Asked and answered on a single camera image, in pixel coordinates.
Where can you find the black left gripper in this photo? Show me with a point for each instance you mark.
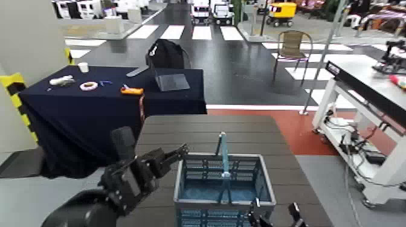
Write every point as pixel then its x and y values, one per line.
pixel 130 182

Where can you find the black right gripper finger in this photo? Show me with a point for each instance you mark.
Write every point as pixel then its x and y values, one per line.
pixel 257 215
pixel 296 217

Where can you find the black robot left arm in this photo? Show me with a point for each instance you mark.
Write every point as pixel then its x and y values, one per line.
pixel 82 212

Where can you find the black small robot arm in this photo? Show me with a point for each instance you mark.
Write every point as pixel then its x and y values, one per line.
pixel 391 61

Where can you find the grey laptop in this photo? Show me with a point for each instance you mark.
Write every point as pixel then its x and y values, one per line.
pixel 173 82

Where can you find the orange hand tool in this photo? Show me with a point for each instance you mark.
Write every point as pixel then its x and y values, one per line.
pixel 132 91

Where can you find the grey flat bar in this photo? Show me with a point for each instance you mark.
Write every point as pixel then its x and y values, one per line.
pixel 137 71

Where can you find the table with black cloth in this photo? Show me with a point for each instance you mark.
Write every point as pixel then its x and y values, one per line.
pixel 85 114

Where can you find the black power adapter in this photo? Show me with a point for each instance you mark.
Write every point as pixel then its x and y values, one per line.
pixel 375 157

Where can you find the blue pen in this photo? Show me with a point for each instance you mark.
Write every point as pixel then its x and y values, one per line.
pixel 106 83

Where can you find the black backpack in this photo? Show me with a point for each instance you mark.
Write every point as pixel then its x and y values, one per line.
pixel 166 55

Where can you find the pink white tape roll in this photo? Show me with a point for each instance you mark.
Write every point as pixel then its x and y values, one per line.
pixel 83 86

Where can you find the white paper cup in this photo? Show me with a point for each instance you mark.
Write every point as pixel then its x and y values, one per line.
pixel 83 67

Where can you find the white crumpled cloth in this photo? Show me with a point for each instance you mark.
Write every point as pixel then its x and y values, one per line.
pixel 61 80

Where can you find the yellow black striped corner guard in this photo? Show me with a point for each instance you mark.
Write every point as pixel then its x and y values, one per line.
pixel 14 92
pixel 68 56

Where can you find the white delivery vehicle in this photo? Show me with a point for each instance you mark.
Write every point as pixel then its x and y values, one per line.
pixel 222 12
pixel 200 12

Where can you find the white workbench with black edge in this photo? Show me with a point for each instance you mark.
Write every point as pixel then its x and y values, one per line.
pixel 374 85

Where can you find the slanted metal pole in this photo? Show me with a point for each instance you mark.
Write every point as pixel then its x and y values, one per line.
pixel 320 60

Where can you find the wicker metal chair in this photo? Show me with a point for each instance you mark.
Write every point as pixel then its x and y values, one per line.
pixel 291 44

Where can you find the black street pole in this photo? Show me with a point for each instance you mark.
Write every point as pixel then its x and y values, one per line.
pixel 264 19

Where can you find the red coloured object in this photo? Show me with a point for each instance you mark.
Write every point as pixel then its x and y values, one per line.
pixel 399 81

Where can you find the yellow delivery vehicle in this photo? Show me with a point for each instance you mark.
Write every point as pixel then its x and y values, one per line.
pixel 281 11

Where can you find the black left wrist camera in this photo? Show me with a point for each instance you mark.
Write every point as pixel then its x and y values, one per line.
pixel 123 142

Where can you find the white pedestal block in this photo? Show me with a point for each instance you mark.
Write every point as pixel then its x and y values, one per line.
pixel 134 15
pixel 114 24

